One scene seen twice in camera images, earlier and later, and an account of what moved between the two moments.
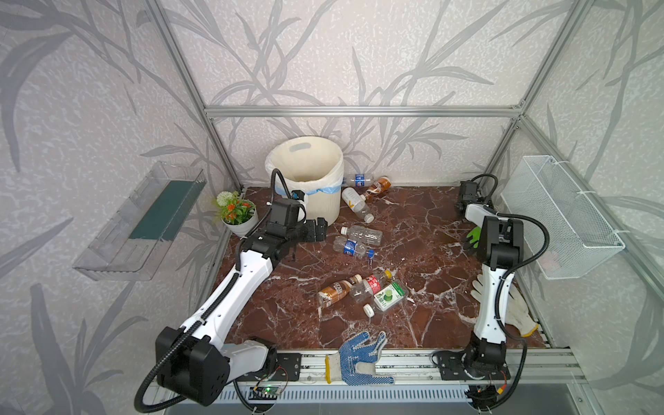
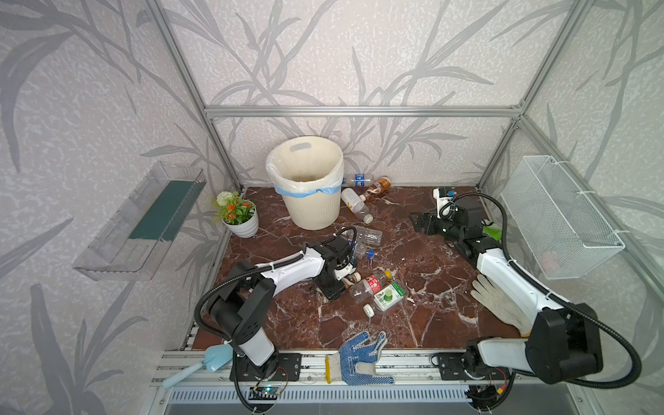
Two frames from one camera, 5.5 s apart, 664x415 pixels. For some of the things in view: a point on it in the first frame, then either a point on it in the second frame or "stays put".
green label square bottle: x=387 y=298 stays put
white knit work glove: x=517 y=313 stays put
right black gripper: x=468 y=194 to x=436 y=223
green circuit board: x=264 y=392 stays put
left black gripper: x=309 y=231 to x=335 y=283
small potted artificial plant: x=239 y=215 stays put
